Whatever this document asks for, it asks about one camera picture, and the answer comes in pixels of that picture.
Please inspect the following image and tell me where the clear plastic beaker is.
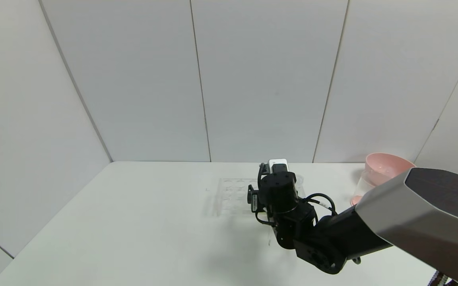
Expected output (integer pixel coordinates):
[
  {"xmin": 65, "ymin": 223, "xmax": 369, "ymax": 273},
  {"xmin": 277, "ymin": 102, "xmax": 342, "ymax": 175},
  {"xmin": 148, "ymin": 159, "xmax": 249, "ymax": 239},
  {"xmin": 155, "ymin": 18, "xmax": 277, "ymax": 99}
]
[{"xmin": 350, "ymin": 171, "xmax": 377, "ymax": 206}]

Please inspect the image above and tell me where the clear acrylic test tube rack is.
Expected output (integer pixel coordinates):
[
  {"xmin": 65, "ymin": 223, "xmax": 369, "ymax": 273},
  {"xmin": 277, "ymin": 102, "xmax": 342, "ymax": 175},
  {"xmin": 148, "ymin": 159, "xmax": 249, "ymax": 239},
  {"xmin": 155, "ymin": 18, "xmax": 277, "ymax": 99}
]
[{"xmin": 213, "ymin": 178, "xmax": 306, "ymax": 218}]

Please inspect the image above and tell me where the pink bowl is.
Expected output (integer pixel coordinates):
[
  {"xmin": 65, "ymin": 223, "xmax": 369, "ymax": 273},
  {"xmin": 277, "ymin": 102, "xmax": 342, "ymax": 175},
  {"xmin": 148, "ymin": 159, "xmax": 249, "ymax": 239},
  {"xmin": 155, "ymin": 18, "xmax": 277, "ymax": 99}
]
[{"xmin": 365, "ymin": 153, "xmax": 416, "ymax": 187}]

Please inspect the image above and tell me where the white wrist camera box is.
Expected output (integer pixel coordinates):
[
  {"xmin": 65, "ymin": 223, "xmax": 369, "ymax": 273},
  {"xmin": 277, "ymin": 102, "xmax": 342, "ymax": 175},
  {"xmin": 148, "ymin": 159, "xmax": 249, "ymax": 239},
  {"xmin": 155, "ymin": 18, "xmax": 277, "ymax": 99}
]
[{"xmin": 268, "ymin": 158, "xmax": 289, "ymax": 174}]

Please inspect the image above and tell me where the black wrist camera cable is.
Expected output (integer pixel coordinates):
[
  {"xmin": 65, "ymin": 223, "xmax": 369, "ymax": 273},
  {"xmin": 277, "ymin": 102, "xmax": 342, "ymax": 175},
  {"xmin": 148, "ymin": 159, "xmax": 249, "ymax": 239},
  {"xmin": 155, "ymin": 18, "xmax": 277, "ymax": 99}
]
[{"xmin": 255, "ymin": 162, "xmax": 338, "ymax": 228}]

